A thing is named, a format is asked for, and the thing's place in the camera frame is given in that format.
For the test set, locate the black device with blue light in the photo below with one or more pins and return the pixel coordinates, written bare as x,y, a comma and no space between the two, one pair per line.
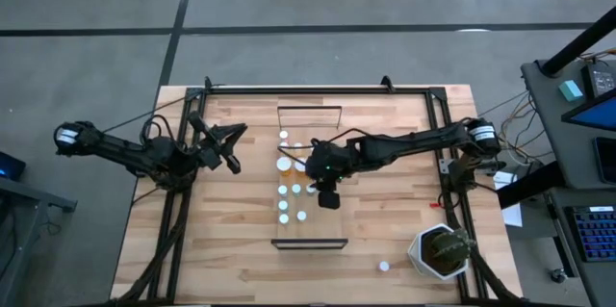
12,165

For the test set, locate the wooden shelf with black frame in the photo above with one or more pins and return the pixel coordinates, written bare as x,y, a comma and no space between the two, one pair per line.
320,230

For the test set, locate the black device box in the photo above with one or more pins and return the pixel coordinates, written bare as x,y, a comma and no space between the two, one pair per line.
599,81

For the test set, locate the small teal box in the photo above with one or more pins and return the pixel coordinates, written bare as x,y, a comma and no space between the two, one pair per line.
571,90

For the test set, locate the white paper sheet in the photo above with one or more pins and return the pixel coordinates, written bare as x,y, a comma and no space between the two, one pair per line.
514,215

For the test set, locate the black tablet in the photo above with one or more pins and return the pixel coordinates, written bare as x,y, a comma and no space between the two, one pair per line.
607,160

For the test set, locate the small red tag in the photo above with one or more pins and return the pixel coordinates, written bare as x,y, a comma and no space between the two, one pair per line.
435,205

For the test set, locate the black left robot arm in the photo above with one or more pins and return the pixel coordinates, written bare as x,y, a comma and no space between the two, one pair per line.
144,153

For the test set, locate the potted cactus in white pot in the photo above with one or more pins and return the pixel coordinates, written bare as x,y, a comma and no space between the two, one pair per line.
450,249

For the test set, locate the grey side desk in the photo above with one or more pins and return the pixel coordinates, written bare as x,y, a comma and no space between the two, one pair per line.
544,100

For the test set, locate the dark grey desk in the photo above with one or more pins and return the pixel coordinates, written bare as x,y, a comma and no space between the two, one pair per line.
33,196

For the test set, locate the keyboard with backlit keys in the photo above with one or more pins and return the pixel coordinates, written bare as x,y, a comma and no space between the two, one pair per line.
597,235

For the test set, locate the black round pole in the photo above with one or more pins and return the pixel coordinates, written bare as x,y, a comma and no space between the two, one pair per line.
577,44

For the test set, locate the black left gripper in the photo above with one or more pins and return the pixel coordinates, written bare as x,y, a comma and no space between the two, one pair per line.
209,150

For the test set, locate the black diagonal beam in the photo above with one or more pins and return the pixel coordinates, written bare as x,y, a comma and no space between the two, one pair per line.
529,184

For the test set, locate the large orange medicine bottle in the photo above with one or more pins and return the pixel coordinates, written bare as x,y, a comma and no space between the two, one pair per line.
284,164
300,166

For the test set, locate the teal medicine bottle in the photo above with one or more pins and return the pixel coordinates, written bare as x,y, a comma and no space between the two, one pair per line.
296,188

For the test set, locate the blue medicine bottle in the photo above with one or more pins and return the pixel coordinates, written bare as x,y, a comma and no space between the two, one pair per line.
283,205
282,190

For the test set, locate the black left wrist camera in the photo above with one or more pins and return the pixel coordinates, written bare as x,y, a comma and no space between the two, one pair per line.
234,165

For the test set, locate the black aluminium table frame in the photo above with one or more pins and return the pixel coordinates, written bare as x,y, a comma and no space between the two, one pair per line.
240,90

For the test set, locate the small white-capped medicine bottle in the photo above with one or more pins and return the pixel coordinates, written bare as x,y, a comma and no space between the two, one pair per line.
383,266
311,189

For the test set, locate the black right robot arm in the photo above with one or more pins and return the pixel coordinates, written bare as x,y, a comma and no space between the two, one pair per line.
414,145

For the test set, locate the red medicine bottle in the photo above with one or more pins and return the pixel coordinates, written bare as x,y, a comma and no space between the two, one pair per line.
283,135
284,145

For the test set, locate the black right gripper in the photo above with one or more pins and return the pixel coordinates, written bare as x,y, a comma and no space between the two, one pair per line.
329,165

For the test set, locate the yellow-green medicine bottle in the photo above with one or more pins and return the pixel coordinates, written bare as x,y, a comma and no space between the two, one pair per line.
301,215
284,219

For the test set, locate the blue lit screen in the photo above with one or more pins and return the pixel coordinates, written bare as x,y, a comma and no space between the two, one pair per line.
601,114

